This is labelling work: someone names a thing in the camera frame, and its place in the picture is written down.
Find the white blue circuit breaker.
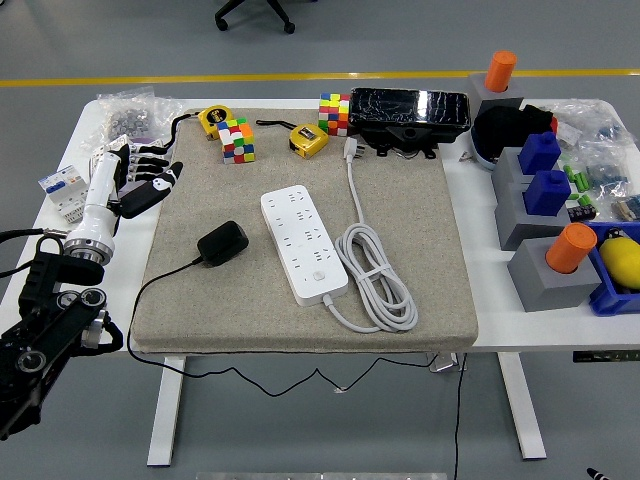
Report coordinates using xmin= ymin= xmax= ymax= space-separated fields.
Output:
xmin=37 ymin=164 xmax=96 ymax=225

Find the yellow tape measure black clip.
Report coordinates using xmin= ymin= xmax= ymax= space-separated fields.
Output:
xmin=255 ymin=118 xmax=331 ymax=160

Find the white table leg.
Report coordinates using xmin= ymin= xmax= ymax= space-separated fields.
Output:
xmin=497 ymin=352 xmax=547 ymax=461
xmin=147 ymin=355 xmax=189 ymax=467

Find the clear bag of metal nuts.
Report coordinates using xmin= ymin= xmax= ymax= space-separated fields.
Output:
xmin=79 ymin=85 xmax=184 ymax=151

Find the white blue-rimmed bowl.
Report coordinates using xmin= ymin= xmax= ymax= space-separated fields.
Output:
xmin=468 ymin=124 xmax=501 ymax=173

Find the black plug with thin cord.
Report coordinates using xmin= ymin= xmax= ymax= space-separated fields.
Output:
xmin=126 ymin=220 xmax=435 ymax=398

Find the yellow tape measure round emblem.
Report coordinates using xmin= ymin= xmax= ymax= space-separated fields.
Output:
xmin=167 ymin=104 xmax=234 ymax=150

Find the silver bracket under table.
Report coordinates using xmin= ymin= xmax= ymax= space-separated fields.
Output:
xmin=427 ymin=352 xmax=467 ymax=374

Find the white power strip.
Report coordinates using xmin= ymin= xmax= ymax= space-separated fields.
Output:
xmin=260 ymin=184 xmax=350 ymax=308

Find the black capacitor bundle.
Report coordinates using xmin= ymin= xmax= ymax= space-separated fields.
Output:
xmin=567 ymin=195 xmax=599 ymax=223

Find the yellow toy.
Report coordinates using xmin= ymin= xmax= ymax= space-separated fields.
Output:
xmin=598 ymin=227 xmax=640 ymax=292

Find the black table control panel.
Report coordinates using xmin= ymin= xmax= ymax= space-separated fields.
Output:
xmin=572 ymin=350 xmax=640 ymax=363

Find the orange cylinder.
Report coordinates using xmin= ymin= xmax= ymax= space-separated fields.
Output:
xmin=545 ymin=222 xmax=599 ymax=276
xmin=485 ymin=50 xmax=519 ymax=94

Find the black hanging table cable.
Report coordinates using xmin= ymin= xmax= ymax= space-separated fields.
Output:
xmin=452 ymin=352 xmax=469 ymax=480

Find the clear bag of components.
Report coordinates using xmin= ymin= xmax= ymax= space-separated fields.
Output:
xmin=549 ymin=98 xmax=629 ymax=149

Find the blue plastic bin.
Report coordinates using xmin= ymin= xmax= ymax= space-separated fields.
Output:
xmin=585 ymin=220 xmax=640 ymax=318

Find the grey power strip cord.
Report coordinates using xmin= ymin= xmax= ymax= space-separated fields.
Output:
xmin=323 ymin=138 xmax=419 ymax=334

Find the black cloth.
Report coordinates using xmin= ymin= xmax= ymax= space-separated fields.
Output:
xmin=472 ymin=103 xmax=558 ymax=162

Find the grey holder block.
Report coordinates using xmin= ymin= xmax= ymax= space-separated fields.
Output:
xmin=463 ymin=73 xmax=525 ymax=117
xmin=493 ymin=182 xmax=586 ymax=252
xmin=506 ymin=238 xmax=604 ymax=314
xmin=491 ymin=146 xmax=534 ymax=190

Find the clear bag of blue parts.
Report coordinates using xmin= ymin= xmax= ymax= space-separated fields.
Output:
xmin=582 ymin=141 xmax=632 ymax=199

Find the clear bag of small boards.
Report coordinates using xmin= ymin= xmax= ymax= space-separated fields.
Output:
xmin=610 ymin=193 xmax=640 ymax=222

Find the blue square block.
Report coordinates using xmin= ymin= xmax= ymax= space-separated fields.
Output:
xmin=517 ymin=131 xmax=563 ymax=176
xmin=522 ymin=169 xmax=573 ymax=218

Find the grey-brown mat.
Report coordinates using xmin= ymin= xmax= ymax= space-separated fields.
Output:
xmin=133 ymin=107 xmax=480 ymax=355

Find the black office chair base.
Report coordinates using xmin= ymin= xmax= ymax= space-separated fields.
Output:
xmin=214 ymin=0 xmax=296 ymax=35

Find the multicolour puzzle cube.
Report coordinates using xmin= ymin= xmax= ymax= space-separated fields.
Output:
xmin=216 ymin=117 xmax=257 ymax=165
xmin=317 ymin=92 xmax=352 ymax=137

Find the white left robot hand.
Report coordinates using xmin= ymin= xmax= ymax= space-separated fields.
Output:
xmin=64 ymin=143 xmax=185 ymax=251

